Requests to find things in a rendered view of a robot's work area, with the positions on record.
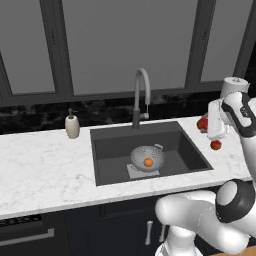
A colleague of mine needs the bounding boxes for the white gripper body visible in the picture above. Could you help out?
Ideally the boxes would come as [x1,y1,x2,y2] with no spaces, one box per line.
[206,98,232,141]

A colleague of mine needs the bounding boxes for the red apple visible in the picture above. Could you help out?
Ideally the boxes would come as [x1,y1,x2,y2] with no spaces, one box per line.
[196,115,210,132]
[210,139,223,151]

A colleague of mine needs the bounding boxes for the grey metal colander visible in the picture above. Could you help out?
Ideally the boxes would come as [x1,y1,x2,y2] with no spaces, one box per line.
[130,143,165,173]

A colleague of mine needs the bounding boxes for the grey curved faucet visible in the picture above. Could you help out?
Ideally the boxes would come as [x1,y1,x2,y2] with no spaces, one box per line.
[131,67,152,130]

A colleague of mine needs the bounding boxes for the pale square sink drain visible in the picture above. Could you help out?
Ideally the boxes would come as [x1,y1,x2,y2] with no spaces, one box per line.
[126,162,161,180]

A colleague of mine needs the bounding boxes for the dark grey sink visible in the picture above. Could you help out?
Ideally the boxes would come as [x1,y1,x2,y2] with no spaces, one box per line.
[89,120,215,187]

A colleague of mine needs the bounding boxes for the dark framed window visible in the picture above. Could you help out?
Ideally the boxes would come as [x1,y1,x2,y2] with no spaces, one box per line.
[0,0,256,108]

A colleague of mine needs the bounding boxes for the white soap dispenser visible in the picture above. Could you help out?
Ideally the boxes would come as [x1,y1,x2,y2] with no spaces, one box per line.
[64,107,81,140]

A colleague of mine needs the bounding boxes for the dark cupboard door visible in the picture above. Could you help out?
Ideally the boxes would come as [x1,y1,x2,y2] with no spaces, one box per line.
[63,199,158,256]

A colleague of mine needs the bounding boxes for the black dishwasher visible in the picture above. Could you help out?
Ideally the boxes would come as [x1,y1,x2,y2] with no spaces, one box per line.
[0,213,69,256]

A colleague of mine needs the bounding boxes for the silver cupboard handle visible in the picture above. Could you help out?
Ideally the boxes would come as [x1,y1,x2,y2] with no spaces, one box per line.
[159,223,167,244]
[144,220,155,246]

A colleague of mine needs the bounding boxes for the silver dishwasher handle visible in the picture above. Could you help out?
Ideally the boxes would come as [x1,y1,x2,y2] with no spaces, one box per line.
[0,227,56,248]

